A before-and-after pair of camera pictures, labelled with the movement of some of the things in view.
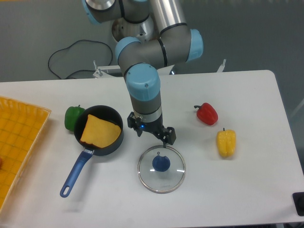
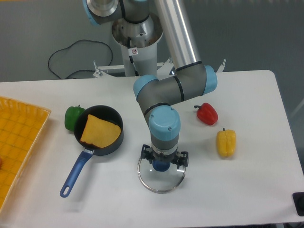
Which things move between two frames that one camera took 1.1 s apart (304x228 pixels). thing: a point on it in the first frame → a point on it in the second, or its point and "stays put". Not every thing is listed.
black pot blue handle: x=104 y=112 stays put
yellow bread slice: x=99 y=133 stays put
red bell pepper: x=206 y=113 stays put
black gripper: x=167 y=134 → x=180 y=159
